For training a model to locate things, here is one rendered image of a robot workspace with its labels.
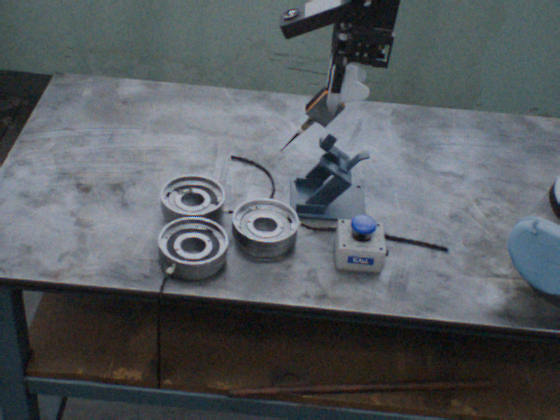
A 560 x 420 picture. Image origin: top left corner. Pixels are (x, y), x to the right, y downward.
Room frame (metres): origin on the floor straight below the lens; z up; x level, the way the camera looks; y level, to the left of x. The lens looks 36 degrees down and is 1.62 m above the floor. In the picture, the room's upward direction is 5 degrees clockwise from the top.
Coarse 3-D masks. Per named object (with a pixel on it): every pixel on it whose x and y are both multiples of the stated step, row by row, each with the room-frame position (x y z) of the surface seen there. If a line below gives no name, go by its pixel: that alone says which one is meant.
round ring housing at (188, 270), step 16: (176, 224) 0.91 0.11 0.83; (192, 224) 0.91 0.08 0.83; (208, 224) 0.91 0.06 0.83; (160, 240) 0.86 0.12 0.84; (176, 240) 0.87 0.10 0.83; (192, 240) 0.89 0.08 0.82; (208, 240) 0.88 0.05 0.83; (224, 240) 0.88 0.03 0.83; (160, 256) 0.84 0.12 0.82; (192, 256) 0.84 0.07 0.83; (224, 256) 0.85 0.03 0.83; (176, 272) 0.82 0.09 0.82; (192, 272) 0.81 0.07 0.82; (208, 272) 0.82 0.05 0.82
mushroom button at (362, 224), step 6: (354, 216) 0.92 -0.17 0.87; (360, 216) 0.91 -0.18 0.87; (366, 216) 0.91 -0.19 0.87; (354, 222) 0.90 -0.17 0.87; (360, 222) 0.90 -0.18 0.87; (366, 222) 0.90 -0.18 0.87; (372, 222) 0.90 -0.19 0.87; (354, 228) 0.89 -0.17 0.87; (360, 228) 0.89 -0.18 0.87; (366, 228) 0.89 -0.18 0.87; (372, 228) 0.89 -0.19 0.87; (360, 234) 0.90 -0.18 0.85; (366, 234) 0.88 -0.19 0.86
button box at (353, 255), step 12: (348, 228) 0.92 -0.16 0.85; (336, 240) 0.92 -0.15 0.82; (348, 240) 0.89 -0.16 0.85; (360, 240) 0.89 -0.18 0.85; (372, 240) 0.89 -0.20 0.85; (384, 240) 0.90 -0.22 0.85; (336, 252) 0.89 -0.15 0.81; (348, 252) 0.87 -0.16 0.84; (360, 252) 0.87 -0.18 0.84; (372, 252) 0.87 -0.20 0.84; (384, 252) 0.87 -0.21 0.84; (336, 264) 0.87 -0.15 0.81; (348, 264) 0.87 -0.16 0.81; (360, 264) 0.87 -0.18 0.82; (372, 264) 0.87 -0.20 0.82
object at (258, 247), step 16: (240, 208) 0.95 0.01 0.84; (256, 208) 0.97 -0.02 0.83; (272, 208) 0.97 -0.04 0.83; (288, 208) 0.96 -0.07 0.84; (256, 224) 0.94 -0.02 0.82; (272, 224) 0.94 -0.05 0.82; (240, 240) 0.89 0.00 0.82; (256, 240) 0.88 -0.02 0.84; (272, 240) 0.88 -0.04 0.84; (288, 240) 0.89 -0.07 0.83; (272, 256) 0.89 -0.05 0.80
